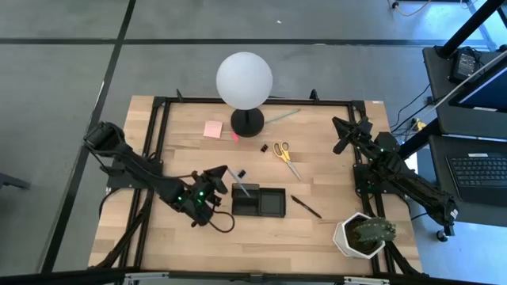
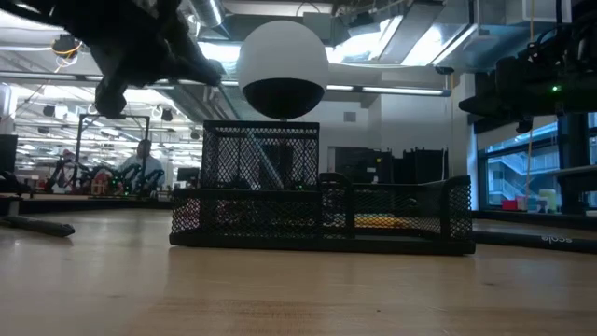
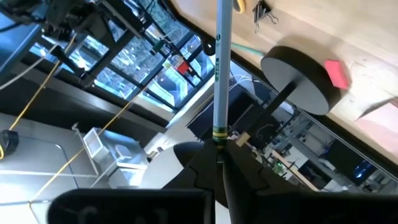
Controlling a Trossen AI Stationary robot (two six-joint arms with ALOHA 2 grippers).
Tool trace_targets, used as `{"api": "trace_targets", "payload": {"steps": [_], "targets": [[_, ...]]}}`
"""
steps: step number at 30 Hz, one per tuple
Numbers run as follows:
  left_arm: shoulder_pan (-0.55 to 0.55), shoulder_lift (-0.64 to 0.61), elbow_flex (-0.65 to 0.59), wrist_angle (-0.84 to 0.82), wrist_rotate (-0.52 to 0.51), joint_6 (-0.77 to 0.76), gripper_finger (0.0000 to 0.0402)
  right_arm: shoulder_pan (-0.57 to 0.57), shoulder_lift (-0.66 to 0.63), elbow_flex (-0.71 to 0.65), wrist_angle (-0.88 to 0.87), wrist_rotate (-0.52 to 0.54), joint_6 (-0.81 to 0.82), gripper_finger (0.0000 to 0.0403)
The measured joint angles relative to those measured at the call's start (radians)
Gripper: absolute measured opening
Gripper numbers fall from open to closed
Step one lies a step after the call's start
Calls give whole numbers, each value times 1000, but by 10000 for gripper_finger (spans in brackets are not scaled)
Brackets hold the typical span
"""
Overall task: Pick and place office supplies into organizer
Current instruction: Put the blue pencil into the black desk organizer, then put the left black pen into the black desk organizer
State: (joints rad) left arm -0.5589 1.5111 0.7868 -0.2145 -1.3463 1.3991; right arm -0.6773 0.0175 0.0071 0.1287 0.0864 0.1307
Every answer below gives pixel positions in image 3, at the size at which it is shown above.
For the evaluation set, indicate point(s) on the clear plastic box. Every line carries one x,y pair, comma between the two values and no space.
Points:
102,146

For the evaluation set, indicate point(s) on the teal pencil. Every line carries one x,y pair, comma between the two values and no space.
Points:
248,49

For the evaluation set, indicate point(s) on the pink eraser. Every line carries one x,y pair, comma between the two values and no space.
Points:
336,74

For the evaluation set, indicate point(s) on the black stand pole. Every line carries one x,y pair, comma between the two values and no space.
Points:
109,56

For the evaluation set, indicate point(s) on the red storage box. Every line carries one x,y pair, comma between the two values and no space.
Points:
183,68

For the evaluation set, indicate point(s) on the pink sticky note pad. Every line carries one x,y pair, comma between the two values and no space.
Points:
382,130

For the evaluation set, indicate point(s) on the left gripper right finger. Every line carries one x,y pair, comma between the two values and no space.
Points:
295,208

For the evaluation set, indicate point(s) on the black equipment cabinet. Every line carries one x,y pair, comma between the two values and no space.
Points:
245,105

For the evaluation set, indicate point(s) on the black binder clip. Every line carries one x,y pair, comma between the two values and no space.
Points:
259,14

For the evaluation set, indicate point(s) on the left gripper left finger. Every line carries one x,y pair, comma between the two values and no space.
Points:
155,205

